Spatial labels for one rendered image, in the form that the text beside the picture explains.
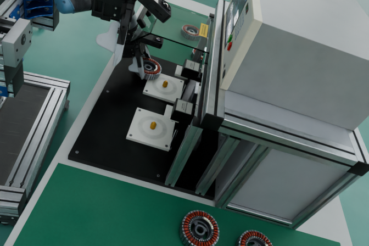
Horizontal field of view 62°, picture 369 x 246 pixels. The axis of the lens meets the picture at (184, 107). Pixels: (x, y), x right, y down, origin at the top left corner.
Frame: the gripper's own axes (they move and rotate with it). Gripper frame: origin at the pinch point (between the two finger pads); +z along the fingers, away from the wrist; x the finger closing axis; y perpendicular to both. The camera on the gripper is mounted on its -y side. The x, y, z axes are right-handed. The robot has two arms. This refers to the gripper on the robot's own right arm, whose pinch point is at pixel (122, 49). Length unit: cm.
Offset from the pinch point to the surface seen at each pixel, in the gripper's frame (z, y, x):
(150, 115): 37.0, -13.7, -16.8
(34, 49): 115, 69, -139
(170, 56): 40, -21, -62
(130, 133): 37.0, -7.8, -6.5
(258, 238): 37, -49, 24
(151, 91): 37.0, -13.1, -29.7
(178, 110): 23.2, -20.6, -7.8
